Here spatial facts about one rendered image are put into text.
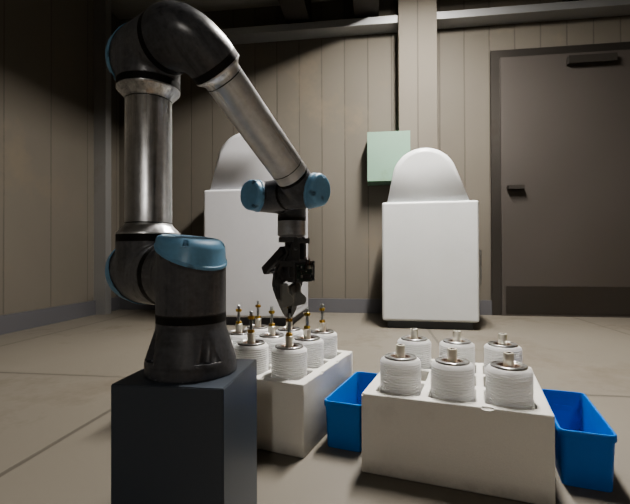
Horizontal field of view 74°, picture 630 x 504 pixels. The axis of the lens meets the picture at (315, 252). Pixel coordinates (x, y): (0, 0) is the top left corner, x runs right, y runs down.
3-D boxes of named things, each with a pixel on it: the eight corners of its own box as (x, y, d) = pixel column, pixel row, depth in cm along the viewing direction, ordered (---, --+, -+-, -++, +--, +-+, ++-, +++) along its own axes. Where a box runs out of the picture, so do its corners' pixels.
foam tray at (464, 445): (555, 508, 82) (555, 416, 82) (361, 472, 96) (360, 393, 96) (531, 430, 119) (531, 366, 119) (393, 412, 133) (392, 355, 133)
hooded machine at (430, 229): (466, 318, 328) (465, 160, 329) (485, 331, 273) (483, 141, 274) (380, 316, 337) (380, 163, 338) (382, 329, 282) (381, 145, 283)
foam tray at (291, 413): (303, 459, 103) (303, 384, 103) (176, 433, 118) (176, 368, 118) (353, 406, 138) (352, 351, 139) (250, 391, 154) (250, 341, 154)
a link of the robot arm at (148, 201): (139, 311, 71) (139, -10, 72) (99, 304, 81) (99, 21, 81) (199, 304, 80) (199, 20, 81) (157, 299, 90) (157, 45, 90)
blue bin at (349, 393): (363, 454, 105) (363, 406, 105) (322, 447, 109) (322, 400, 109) (390, 412, 132) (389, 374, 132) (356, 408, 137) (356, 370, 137)
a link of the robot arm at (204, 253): (180, 319, 64) (180, 230, 64) (135, 312, 72) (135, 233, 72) (241, 311, 73) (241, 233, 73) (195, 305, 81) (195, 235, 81)
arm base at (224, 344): (217, 385, 63) (217, 319, 64) (124, 381, 66) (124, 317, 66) (247, 360, 78) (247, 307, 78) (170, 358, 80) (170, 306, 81)
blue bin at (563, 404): (620, 496, 86) (619, 437, 86) (558, 485, 90) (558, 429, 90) (584, 436, 114) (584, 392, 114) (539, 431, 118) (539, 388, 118)
